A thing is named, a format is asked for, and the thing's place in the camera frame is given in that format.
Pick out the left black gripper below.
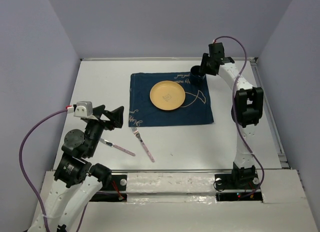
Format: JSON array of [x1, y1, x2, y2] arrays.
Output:
[[85, 103, 125, 156]]

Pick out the dark blue patterned mug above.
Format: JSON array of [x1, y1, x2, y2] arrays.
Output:
[[190, 65, 206, 87]]

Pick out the pink-handled metal knife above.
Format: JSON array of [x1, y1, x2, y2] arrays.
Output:
[[99, 138, 136, 157]]

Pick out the pink-handled metal fork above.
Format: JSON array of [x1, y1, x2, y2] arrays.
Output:
[[131, 126, 155, 163]]

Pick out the dark blue fish-print cloth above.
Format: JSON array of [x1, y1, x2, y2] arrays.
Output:
[[128, 72, 214, 127]]

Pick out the yellow round plate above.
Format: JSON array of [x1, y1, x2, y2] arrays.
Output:
[[149, 80, 186, 111]]

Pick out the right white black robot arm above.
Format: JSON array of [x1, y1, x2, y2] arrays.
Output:
[[199, 41, 264, 192]]

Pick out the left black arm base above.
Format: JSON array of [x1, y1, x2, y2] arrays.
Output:
[[90, 174, 128, 203]]

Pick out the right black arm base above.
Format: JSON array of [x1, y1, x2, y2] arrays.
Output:
[[213, 173, 263, 202]]

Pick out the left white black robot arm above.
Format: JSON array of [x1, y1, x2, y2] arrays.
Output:
[[28, 101, 124, 232]]

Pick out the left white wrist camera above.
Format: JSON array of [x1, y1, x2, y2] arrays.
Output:
[[66, 101, 96, 120]]

